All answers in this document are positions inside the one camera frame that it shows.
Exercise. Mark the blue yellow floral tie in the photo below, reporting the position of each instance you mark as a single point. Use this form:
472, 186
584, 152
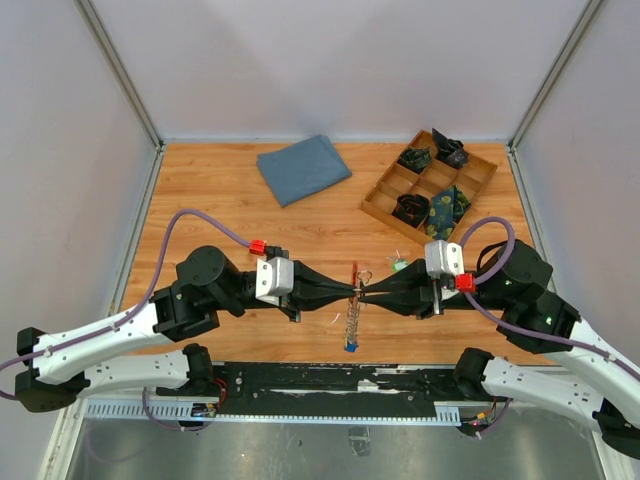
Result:
446, 210

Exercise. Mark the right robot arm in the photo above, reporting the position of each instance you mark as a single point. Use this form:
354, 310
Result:
509, 286

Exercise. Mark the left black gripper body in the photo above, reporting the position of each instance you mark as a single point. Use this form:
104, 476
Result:
288, 303

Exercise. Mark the folded blue cloth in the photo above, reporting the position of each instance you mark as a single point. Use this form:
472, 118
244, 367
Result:
302, 169

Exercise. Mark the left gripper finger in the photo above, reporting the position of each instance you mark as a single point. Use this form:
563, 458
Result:
316, 299
308, 281

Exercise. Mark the dark green rolled tie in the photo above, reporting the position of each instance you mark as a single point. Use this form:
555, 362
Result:
415, 159

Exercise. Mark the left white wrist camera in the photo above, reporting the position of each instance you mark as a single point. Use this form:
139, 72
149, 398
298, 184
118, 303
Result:
274, 280

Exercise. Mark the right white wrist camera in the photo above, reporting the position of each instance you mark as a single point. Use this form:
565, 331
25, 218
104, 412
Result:
443, 258

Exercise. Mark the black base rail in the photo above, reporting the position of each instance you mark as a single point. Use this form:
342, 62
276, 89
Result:
329, 390

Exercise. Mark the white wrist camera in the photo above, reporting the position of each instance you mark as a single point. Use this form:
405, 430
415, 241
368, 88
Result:
443, 258
274, 280

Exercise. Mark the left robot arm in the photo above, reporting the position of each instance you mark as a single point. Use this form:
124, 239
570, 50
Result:
63, 367

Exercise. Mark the wooden compartment tray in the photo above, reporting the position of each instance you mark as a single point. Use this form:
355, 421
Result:
381, 200

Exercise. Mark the black orange rolled tie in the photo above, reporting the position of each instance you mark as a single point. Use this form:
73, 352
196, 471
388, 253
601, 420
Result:
411, 209

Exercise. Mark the key with green tag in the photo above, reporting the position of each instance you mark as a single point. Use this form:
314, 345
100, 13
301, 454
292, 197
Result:
397, 263

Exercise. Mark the metal key organizer red handle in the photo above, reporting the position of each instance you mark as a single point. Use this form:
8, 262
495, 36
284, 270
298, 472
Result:
359, 279

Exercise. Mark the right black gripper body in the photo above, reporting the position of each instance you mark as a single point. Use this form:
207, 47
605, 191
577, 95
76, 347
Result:
441, 286

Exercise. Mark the dark navy rolled tie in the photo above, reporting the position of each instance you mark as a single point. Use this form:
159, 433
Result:
450, 151

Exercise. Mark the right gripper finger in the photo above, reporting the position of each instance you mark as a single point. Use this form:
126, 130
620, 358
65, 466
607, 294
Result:
412, 276
401, 303

